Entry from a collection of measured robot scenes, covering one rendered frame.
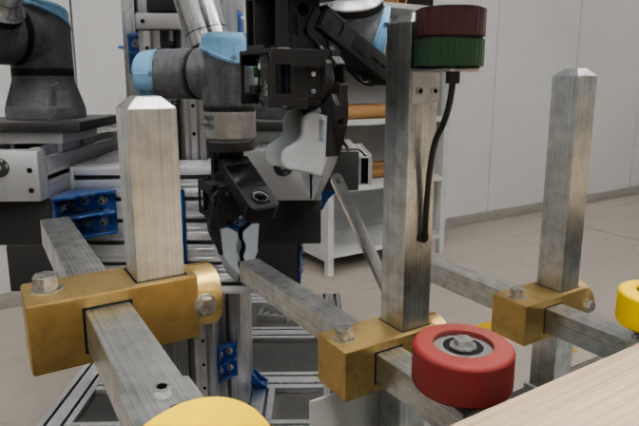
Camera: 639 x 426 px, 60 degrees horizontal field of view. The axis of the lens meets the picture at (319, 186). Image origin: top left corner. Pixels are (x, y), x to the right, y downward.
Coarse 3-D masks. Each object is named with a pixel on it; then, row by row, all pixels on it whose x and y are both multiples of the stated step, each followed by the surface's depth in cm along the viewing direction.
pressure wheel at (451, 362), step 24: (432, 336) 46; (456, 336) 45; (480, 336) 46; (432, 360) 42; (456, 360) 42; (480, 360) 42; (504, 360) 42; (432, 384) 42; (456, 384) 41; (480, 384) 41; (504, 384) 42; (480, 408) 41
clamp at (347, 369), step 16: (368, 320) 57; (432, 320) 58; (320, 336) 54; (368, 336) 54; (384, 336) 54; (400, 336) 54; (320, 352) 54; (336, 352) 52; (352, 352) 51; (368, 352) 52; (320, 368) 55; (336, 368) 52; (352, 368) 51; (368, 368) 52; (336, 384) 53; (352, 384) 52; (368, 384) 53
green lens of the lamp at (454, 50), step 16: (416, 48) 48; (432, 48) 46; (448, 48) 45; (464, 48) 45; (480, 48) 46; (416, 64) 48; (432, 64) 46; (448, 64) 46; (464, 64) 46; (480, 64) 47
